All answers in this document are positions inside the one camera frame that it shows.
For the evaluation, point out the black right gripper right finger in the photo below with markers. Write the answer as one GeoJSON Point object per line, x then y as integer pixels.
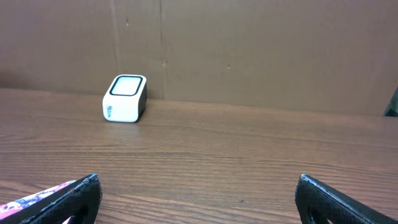
{"type": "Point", "coordinates": [319, 203]}

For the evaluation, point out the white barcode scanner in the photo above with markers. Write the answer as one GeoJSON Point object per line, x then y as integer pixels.
{"type": "Point", "coordinates": [125, 99]}

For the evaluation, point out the red purple pad pack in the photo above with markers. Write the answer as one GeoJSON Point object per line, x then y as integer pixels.
{"type": "Point", "coordinates": [18, 205]}

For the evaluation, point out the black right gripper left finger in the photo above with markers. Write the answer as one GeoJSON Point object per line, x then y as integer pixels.
{"type": "Point", "coordinates": [76, 204]}

